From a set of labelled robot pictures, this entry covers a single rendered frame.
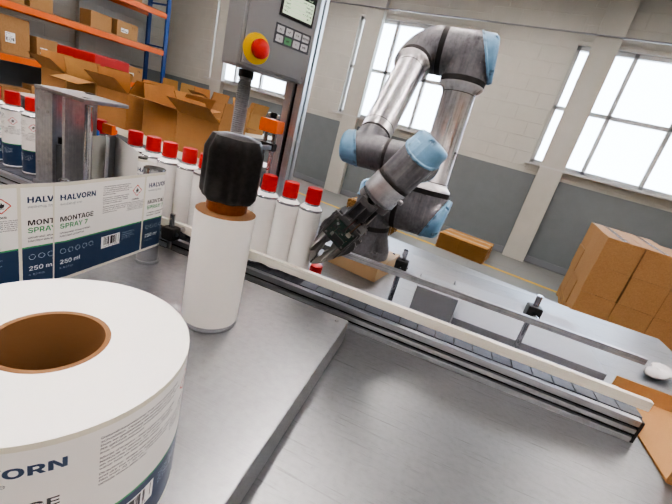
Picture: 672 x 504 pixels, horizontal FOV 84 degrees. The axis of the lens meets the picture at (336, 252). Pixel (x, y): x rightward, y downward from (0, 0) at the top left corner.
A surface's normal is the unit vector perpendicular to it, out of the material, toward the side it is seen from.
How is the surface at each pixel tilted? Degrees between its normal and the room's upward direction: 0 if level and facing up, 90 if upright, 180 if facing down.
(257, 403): 0
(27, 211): 90
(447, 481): 0
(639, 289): 90
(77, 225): 90
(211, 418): 0
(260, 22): 90
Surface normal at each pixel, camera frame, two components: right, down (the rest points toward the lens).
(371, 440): 0.25, -0.91
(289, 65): 0.57, 0.41
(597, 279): -0.47, 0.18
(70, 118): 0.92, 0.32
